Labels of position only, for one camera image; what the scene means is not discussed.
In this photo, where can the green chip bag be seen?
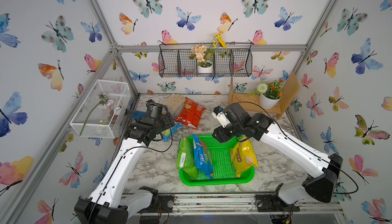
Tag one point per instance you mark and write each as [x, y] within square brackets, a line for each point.
[185, 159]

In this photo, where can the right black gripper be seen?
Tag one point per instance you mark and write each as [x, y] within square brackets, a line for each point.
[220, 135]

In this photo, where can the pink artificial flower stem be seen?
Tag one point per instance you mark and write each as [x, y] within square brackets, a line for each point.
[103, 102]

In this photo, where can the white pot green plant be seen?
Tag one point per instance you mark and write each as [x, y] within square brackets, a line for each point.
[269, 93]

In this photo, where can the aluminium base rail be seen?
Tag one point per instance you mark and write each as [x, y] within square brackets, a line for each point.
[240, 203]

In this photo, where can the black wire wall basket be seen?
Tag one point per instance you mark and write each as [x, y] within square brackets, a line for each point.
[234, 61]

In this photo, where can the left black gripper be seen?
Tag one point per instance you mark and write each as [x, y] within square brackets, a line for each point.
[168, 120]

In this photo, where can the wooden corner shelf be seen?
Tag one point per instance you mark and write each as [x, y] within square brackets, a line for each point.
[277, 107]

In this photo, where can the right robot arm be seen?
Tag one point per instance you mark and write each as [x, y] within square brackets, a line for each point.
[323, 171]

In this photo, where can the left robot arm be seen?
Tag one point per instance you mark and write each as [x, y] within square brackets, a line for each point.
[105, 205]

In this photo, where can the yellow chip bag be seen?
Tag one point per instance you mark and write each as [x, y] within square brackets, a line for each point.
[243, 157]

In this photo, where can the beige work glove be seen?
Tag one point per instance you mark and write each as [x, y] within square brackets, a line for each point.
[174, 103]

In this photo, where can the white wire mesh box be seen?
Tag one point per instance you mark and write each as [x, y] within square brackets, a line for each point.
[103, 123]

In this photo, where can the red chip bag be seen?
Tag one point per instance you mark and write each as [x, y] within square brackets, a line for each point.
[190, 114]

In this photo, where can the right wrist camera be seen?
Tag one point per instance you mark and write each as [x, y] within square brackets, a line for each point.
[220, 116]

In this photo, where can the green plastic basket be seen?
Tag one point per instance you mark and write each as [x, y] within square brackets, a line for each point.
[224, 173]

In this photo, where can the white pot beige flowers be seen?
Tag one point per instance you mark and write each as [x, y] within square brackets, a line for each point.
[198, 55]

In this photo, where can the blue lime chip bag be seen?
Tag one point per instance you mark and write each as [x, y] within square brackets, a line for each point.
[167, 134]

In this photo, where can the blue tomato chip bag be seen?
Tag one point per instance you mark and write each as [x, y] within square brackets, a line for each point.
[202, 157]

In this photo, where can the yellow artificial flower sprig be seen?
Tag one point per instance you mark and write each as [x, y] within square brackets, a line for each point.
[216, 43]

